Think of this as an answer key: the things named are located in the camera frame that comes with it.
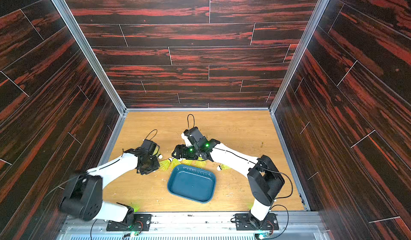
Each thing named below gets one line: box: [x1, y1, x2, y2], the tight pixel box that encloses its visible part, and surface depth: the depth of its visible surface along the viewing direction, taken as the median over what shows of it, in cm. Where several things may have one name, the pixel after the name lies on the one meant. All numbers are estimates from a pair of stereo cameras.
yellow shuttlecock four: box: [152, 145, 164, 160], surface depth 80 cm
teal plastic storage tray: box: [166, 164, 217, 204], surface depth 87 cm
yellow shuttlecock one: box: [158, 157, 173, 172], surface depth 92 cm
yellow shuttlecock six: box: [189, 159, 207, 169], surface depth 95 cm
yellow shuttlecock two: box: [216, 163, 232, 172], surface depth 91 cm
